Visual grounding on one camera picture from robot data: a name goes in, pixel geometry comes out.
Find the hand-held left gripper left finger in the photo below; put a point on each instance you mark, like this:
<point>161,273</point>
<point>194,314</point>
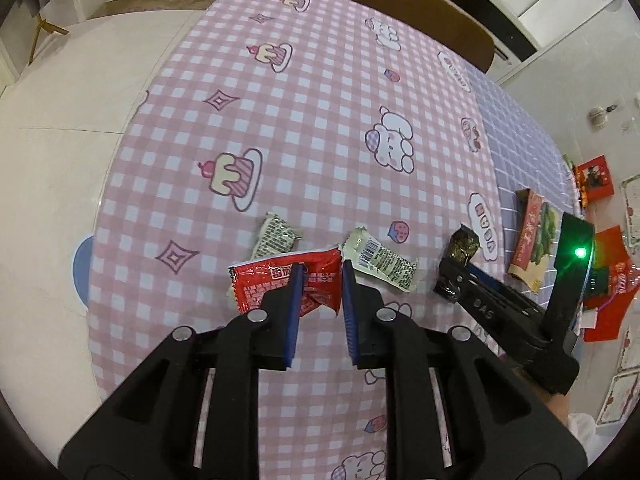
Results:
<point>295,310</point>

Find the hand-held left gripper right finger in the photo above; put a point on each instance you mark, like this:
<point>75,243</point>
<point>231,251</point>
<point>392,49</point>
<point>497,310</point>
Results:
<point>350,310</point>

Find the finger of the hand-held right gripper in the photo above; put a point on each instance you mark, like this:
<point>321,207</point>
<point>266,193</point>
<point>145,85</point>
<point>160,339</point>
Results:
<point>472,302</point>
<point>487,280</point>

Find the dark foil snack wrapper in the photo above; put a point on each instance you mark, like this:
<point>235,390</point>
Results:
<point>462,245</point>

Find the red snack wrapper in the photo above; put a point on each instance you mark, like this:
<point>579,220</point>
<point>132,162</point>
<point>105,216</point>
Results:
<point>260,280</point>

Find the white green snack wrapper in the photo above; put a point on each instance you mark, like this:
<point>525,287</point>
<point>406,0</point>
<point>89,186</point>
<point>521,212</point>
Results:
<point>380,260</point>
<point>275,235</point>

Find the blue plastic bucket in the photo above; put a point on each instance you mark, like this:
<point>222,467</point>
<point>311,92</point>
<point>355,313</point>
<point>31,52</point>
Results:
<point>81,275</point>

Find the person's right forearm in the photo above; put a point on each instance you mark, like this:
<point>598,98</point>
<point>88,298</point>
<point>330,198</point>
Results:
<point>559,407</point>

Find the red green snack packet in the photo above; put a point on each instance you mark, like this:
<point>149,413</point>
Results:
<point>532,230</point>

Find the red paper bags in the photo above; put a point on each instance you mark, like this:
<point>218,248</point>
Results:
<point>612,305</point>

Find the row of packaged goods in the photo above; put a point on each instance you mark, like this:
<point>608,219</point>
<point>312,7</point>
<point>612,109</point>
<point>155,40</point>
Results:
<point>575,185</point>

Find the purple checked tablecloth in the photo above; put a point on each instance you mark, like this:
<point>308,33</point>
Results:
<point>525,150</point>

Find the red gift box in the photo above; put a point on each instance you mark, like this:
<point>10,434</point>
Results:
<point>595,180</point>

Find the pink checked tablecloth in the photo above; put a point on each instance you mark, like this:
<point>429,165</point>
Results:
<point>320,135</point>

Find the white round hanging charm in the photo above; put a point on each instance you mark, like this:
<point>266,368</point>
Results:
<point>597,116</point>

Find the brown wooden chair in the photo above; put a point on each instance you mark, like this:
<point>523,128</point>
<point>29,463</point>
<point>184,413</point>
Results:
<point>425,5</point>

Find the white sideboard cabinet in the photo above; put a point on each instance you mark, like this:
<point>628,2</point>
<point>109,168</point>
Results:
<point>560,5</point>

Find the wooden coat rack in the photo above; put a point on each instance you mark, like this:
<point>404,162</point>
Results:
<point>47,27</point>

